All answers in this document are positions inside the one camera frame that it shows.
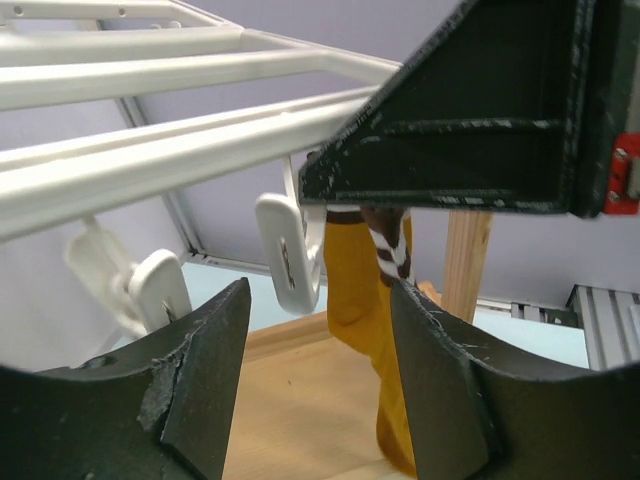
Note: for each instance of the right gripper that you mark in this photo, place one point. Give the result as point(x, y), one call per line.
point(619, 42)

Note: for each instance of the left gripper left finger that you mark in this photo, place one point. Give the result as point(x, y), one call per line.
point(158, 408)

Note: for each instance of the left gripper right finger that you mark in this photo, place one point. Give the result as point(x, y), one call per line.
point(481, 408)

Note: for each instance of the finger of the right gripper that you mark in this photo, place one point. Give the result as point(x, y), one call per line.
point(489, 113)

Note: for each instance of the mustard yellow sock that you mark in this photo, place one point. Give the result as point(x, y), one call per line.
point(359, 315)

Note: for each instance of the white plastic clip hanger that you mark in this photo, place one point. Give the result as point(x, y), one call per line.
point(67, 52)

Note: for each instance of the wooden hanger stand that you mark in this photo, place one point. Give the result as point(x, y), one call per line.
point(306, 409)

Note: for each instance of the aluminium frame post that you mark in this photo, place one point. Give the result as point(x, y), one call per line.
point(177, 205)

